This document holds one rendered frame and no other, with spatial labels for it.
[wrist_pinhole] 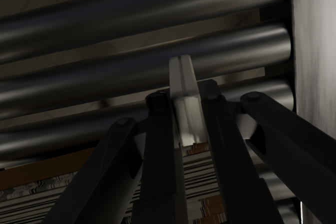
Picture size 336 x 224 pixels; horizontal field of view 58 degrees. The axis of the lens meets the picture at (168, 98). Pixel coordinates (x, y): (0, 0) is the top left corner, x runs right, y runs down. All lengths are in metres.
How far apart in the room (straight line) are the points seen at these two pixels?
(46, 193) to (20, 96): 0.11
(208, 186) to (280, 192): 0.19
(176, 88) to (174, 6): 0.16
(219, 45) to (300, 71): 0.09
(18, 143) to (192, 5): 0.26
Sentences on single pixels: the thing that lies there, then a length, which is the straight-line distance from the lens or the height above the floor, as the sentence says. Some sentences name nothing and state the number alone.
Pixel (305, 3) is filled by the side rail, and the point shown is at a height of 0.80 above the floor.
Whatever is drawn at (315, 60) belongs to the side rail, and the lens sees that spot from 0.36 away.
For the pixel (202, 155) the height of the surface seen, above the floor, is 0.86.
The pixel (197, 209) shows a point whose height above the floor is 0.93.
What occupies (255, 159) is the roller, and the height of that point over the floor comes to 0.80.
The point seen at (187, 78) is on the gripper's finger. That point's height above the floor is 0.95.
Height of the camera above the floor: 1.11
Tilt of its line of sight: 66 degrees down
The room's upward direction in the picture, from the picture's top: 179 degrees clockwise
